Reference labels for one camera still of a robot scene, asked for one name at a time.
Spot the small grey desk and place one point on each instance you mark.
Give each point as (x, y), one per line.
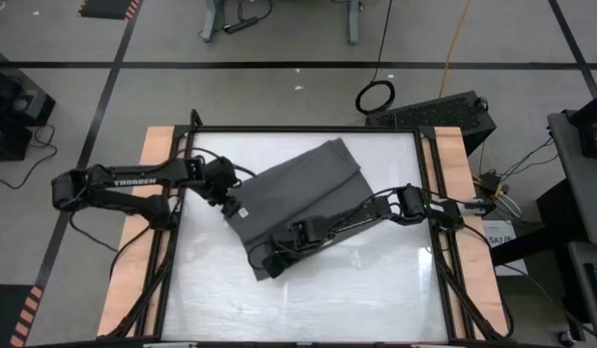
(581, 290)

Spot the silver connector box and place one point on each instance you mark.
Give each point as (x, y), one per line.
(474, 207)

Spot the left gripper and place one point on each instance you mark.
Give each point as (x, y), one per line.
(220, 176)

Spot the white paper label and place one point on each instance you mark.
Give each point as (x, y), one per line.
(501, 239)

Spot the black power adapter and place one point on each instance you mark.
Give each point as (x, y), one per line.
(490, 182)

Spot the wooden table side board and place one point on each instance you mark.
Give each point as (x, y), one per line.
(153, 145)
(453, 145)

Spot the black equipment stack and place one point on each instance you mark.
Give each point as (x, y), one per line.
(13, 101)

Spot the black power strip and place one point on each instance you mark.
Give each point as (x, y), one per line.
(240, 25)

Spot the large grey desk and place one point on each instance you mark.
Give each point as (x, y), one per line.
(578, 193)

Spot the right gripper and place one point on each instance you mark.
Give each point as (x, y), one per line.
(293, 239)

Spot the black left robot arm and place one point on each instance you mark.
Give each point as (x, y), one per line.
(134, 182)

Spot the grey desk leg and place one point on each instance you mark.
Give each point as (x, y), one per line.
(354, 21)
(212, 19)

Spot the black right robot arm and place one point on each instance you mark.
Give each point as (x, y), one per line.
(356, 215)

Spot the black hazard striped mat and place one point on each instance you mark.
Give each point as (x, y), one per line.
(8, 314)
(105, 8)

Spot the black screen device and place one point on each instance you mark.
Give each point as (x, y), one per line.
(593, 121)

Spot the black desk base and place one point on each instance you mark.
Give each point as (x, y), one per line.
(545, 227)

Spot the grey waffle weave towel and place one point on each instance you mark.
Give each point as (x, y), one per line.
(298, 188)

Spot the black computer tower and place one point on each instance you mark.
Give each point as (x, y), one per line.
(434, 116)

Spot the black table frame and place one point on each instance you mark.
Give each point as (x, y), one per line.
(303, 129)

